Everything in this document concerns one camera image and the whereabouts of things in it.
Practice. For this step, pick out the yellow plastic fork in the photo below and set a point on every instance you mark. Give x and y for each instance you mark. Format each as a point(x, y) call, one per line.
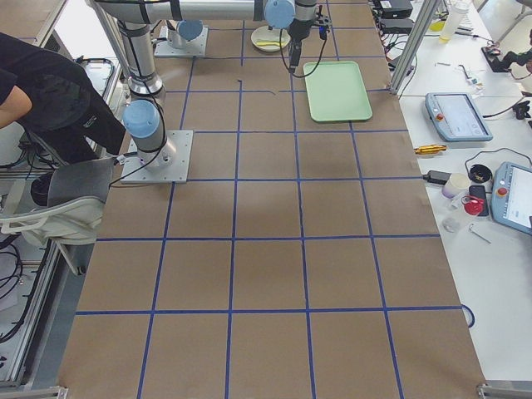
point(268, 43)

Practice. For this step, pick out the white round plate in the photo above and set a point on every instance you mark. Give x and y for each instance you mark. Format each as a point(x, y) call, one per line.
point(266, 33)

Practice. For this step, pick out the black power adapter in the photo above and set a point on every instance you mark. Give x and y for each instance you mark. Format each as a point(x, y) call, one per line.
point(436, 177)

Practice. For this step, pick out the person in black clothes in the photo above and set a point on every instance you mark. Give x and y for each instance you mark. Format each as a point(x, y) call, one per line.
point(53, 97)

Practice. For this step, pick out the blue teach pendant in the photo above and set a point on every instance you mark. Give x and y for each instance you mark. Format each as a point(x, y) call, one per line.
point(511, 197)
point(455, 117)

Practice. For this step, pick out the white paper cup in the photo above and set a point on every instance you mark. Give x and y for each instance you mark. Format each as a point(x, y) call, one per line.
point(456, 183)

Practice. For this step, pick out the aluminium frame post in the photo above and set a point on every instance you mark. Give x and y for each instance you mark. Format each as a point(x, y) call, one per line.
point(422, 22)

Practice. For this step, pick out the mint green tray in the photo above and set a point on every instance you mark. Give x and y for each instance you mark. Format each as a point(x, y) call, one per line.
point(336, 92)

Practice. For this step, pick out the red round object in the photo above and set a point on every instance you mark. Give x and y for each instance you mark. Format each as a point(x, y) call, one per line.
point(472, 205)

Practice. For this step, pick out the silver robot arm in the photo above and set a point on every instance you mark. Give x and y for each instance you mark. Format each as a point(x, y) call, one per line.
point(143, 118)
point(296, 18)

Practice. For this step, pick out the gold metal cylinder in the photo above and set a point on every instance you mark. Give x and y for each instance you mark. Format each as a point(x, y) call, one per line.
point(430, 149)

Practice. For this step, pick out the grey white chair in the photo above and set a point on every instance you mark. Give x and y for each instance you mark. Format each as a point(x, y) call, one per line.
point(75, 202)

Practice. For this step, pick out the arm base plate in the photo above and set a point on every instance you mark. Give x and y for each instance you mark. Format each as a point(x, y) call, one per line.
point(170, 44)
point(170, 165)

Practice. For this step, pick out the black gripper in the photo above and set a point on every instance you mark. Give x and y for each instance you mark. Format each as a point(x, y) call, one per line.
point(298, 30)

